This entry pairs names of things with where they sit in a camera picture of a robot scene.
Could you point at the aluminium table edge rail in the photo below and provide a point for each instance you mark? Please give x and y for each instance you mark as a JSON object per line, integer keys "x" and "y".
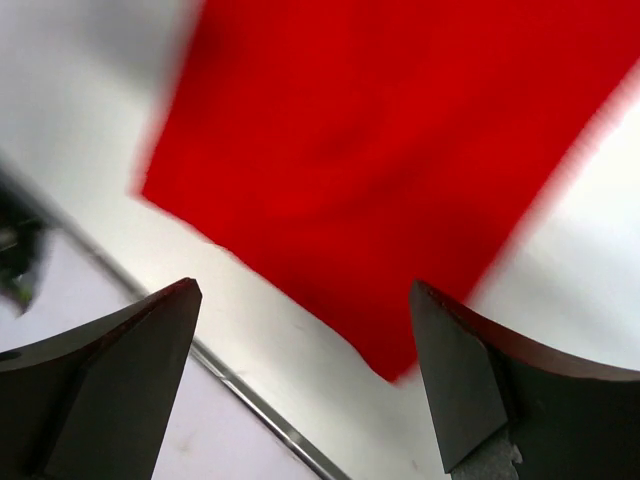
{"x": 54, "y": 280}

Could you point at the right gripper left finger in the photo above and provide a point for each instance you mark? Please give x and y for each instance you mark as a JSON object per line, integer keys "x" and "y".
{"x": 94, "y": 402}

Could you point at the red t shirt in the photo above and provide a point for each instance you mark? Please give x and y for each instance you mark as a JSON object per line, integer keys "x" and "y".
{"x": 344, "y": 149}

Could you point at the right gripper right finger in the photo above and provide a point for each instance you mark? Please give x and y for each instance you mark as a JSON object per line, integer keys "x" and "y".
{"x": 504, "y": 406}

